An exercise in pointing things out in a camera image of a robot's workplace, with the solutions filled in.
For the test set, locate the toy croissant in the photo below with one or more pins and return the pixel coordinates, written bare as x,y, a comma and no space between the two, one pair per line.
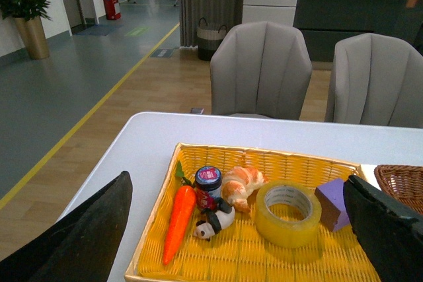
239,183

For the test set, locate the white paper card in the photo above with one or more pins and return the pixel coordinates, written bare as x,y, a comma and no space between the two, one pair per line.
367,170

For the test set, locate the right grey chair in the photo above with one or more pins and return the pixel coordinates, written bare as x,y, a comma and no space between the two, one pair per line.
375,80

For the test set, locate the grey chair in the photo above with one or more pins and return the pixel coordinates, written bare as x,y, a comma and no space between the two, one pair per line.
375,80
261,69

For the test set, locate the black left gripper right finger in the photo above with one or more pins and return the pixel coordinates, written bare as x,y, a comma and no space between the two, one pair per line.
389,232

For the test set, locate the left grey chair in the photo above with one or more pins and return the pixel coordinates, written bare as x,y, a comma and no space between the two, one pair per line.
261,69

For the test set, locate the dark jar with pink lid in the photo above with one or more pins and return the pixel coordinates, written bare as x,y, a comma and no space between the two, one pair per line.
208,181

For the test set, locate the dark counter cabinet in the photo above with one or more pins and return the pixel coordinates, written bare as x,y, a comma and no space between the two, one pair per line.
326,22

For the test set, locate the red bin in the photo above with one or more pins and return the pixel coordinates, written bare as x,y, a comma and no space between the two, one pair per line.
112,9

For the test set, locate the panda figurine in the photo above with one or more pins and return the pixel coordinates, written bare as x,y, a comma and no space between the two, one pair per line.
217,220

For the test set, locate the orange toy carrot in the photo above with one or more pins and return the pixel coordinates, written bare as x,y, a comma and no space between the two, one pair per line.
183,208

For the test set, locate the brown wicker basket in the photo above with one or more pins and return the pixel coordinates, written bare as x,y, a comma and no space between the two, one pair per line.
402,182

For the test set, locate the striped laundry basket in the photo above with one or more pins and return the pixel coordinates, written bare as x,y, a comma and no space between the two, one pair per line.
209,37

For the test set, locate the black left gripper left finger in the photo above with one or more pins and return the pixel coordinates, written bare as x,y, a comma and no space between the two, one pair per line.
82,245

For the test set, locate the clear yellow tape roll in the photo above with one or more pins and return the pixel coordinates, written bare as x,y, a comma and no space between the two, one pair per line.
287,214

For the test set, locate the purple foam block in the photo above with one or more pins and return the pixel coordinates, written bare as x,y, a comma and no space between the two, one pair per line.
330,195

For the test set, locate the yellow woven basket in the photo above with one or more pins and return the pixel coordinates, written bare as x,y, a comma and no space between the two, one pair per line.
240,253

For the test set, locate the potted plant in gold pot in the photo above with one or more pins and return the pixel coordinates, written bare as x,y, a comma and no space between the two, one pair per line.
28,15

